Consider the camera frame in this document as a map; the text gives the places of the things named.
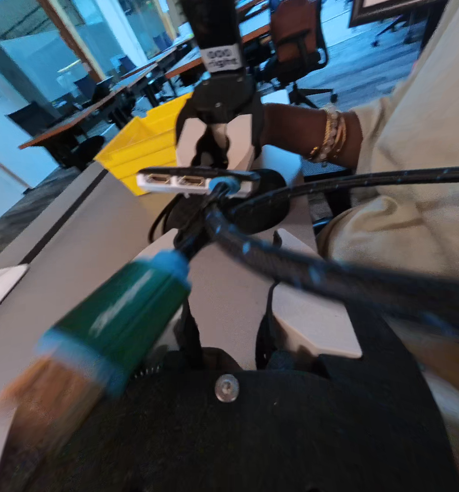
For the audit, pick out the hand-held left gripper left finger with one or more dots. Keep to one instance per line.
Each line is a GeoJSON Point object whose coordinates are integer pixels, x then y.
{"type": "Point", "coordinates": [158, 244]}

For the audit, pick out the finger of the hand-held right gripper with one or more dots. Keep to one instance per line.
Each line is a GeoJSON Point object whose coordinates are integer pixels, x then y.
{"type": "Point", "coordinates": [241, 142]}
{"type": "Point", "coordinates": [191, 140]}

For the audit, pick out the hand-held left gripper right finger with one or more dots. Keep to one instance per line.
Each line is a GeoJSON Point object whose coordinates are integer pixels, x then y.
{"type": "Point", "coordinates": [310, 326]}

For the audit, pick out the black hdmi switch box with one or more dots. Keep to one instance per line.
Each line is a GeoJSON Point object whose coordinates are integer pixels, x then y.
{"type": "Point", "coordinates": [164, 183]}

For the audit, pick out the yellow plastic bin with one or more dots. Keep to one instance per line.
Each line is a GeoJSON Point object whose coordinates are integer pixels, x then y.
{"type": "Point", "coordinates": [137, 146]}

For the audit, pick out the person's right forearm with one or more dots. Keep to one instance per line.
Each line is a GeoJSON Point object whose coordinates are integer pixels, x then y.
{"type": "Point", "coordinates": [350, 138]}

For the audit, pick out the person's right hand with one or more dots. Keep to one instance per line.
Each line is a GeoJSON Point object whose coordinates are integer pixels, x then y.
{"type": "Point", "coordinates": [287, 127]}

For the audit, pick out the wooden office desk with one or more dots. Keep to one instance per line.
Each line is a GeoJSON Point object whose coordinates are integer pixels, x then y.
{"type": "Point", "coordinates": [183, 67]}
{"type": "Point", "coordinates": [68, 123]}

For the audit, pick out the black mesh cushion pad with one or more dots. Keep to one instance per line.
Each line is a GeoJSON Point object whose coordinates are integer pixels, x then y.
{"type": "Point", "coordinates": [267, 215]}

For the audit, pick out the brown office chair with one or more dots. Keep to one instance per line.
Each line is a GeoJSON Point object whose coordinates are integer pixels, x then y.
{"type": "Point", "coordinates": [294, 34]}

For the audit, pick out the black mesh chair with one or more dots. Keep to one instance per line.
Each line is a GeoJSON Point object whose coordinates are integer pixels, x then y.
{"type": "Point", "coordinates": [329, 192]}

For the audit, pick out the black office chair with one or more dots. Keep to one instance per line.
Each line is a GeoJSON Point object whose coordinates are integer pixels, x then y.
{"type": "Point", "coordinates": [85, 150]}

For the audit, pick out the white printed sign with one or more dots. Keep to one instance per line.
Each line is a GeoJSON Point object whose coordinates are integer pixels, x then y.
{"type": "Point", "coordinates": [387, 11]}

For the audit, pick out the wooden support post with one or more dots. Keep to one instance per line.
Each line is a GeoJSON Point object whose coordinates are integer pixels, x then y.
{"type": "Point", "coordinates": [71, 42]}

